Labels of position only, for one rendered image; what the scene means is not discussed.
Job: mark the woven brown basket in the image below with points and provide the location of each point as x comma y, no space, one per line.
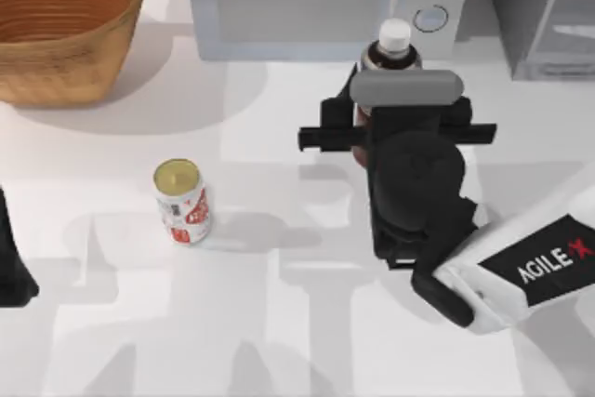
70,57

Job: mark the round microwave knob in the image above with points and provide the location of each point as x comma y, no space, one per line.
431,17

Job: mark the pale microwave oven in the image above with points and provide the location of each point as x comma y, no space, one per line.
460,6

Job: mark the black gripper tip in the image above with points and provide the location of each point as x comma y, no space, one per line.
11,267

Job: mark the red and white can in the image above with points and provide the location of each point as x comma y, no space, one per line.
186,211

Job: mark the dark bottle with white cap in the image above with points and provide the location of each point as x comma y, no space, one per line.
394,50

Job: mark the pale microwave door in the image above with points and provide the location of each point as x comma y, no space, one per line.
297,2

